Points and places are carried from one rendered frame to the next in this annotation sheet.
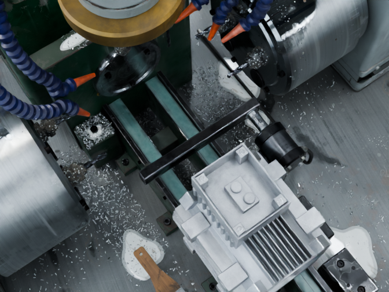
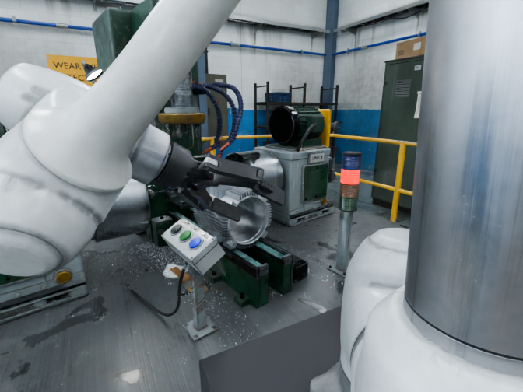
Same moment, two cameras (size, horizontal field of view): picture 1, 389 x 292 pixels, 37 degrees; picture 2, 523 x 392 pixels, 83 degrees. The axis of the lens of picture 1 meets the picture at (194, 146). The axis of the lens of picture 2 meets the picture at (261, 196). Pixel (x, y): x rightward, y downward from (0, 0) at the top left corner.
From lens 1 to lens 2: 96 cm
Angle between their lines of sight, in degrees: 52
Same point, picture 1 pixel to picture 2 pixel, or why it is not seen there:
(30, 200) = not seen: hidden behind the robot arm
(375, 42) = (289, 187)
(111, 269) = (155, 275)
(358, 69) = (287, 210)
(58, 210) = (136, 187)
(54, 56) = not seen: hidden behind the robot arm
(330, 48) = (268, 173)
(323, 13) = (262, 159)
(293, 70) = not seen: hidden behind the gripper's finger
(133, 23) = (184, 113)
